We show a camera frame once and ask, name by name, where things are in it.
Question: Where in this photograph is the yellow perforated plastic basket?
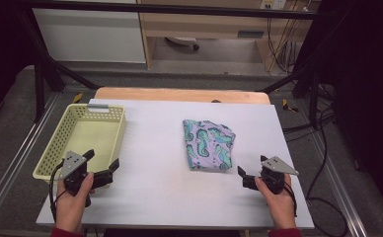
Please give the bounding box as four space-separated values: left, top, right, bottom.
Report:
32 103 127 190

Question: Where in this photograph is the white cabinet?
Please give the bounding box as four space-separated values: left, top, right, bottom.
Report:
32 0 147 64

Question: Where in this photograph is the black curtain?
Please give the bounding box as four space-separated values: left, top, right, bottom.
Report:
292 0 383 225

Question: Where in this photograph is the light wooden desk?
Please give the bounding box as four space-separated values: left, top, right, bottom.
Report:
135 0 314 71

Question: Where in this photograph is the office chair base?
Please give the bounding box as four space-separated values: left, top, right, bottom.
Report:
164 36 200 52

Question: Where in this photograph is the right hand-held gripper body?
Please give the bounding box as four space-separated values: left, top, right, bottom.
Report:
243 156 300 196

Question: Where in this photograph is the person's right hand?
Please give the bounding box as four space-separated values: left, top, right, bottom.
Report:
254 173 297 230

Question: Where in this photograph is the person's left hand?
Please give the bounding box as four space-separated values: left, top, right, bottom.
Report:
54 172 96 233

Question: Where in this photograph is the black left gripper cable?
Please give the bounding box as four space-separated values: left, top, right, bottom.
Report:
48 160 66 225

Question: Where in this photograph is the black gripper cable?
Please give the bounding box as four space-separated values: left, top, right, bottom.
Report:
282 181 298 218
48 160 66 225

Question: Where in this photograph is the wooden table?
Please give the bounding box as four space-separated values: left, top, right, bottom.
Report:
94 86 272 106

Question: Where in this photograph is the black metal frame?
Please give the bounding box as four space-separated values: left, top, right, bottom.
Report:
13 0 332 123

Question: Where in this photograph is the aluminium floor rail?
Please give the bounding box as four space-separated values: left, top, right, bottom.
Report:
297 98 369 237
0 93 60 225

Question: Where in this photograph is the white power strip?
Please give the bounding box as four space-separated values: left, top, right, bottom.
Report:
259 0 288 11

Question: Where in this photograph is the purple seahorse print cloth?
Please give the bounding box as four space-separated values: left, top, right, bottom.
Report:
182 118 237 172

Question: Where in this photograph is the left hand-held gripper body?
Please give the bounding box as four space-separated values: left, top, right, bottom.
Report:
59 150 115 208

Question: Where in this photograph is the black floor cable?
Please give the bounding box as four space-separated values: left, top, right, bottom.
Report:
281 83 349 237

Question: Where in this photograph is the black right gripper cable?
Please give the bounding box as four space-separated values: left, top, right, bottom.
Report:
282 181 298 218

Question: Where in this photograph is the bundle of hanging cables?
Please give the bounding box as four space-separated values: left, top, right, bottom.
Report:
266 9 307 74

